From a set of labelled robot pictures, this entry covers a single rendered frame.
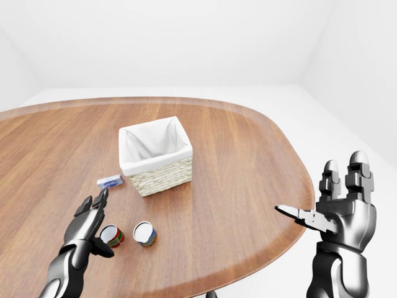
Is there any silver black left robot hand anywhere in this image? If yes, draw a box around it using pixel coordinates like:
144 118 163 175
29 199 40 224
63 187 115 258

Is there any woven basket with white liner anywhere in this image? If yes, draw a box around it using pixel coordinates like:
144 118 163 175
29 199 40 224
118 115 194 198

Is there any small blue white box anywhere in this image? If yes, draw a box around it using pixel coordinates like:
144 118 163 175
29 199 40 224
96 174 126 190

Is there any blue yellow labelled tin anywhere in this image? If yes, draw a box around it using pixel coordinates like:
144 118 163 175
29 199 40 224
133 220 158 248

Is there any red green labelled tin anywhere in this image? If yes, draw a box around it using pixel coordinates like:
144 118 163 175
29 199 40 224
99 225 125 249

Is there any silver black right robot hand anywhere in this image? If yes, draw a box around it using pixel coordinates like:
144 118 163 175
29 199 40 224
275 150 377 254

